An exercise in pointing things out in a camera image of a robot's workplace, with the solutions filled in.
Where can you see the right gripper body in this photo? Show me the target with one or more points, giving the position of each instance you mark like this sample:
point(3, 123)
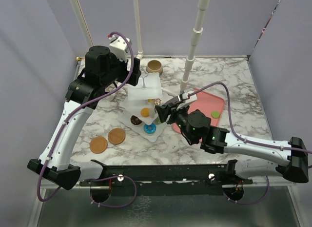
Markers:
point(174, 110)

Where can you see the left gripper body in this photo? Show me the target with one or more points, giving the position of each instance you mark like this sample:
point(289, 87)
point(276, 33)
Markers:
point(123, 73)

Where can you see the yellow round biscuit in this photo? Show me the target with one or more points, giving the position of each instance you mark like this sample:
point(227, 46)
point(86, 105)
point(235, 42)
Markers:
point(145, 112)

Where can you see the blue frosted donut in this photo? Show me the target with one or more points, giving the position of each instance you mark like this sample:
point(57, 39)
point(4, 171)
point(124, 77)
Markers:
point(149, 129)

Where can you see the white tiered serving stand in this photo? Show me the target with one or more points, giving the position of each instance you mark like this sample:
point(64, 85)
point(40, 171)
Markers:
point(139, 107)

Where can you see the chocolate donut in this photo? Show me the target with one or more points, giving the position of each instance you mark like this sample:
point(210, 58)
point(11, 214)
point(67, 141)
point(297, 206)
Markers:
point(135, 120)

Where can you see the pink serving tray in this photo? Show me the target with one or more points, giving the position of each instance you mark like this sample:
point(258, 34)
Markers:
point(207, 103)

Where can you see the green round pastry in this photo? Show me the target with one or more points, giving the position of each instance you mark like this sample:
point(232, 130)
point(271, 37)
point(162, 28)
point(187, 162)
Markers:
point(215, 114)

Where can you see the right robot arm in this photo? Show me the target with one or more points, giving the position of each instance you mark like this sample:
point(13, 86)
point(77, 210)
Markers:
point(288, 159)

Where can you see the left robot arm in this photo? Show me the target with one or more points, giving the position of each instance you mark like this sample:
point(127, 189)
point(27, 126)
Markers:
point(102, 68)

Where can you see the beige ceramic cup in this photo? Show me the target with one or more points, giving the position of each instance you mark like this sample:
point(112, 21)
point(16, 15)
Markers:
point(154, 66)

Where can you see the wooden coaster near stand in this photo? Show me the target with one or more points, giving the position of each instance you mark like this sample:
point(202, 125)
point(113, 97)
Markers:
point(116, 136)

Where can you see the wooden coaster near edge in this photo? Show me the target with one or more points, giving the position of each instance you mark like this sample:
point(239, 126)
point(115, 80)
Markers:
point(98, 145)

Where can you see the white pvc frame middle pole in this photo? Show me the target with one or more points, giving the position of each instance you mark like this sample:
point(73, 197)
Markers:
point(138, 30)

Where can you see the white pvc frame pole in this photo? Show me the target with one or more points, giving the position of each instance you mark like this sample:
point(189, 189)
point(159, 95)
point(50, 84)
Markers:
point(82, 21)
point(138, 30)
point(195, 37)

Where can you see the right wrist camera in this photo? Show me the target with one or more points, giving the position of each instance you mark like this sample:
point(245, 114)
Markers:
point(187, 97)

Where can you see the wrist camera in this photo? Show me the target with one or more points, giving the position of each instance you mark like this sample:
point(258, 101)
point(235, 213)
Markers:
point(187, 97)
point(120, 46)

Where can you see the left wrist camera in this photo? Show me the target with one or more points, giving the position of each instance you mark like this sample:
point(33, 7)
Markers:
point(120, 46)

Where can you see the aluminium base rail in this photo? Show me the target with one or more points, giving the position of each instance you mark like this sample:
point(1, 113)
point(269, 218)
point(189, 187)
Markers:
point(170, 180)

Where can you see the white pvc frame left pole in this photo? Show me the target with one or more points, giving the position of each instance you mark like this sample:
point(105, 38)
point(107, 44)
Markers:
point(82, 21)

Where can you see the white pvc frame right pole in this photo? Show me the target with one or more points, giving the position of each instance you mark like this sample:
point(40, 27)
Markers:
point(195, 37)

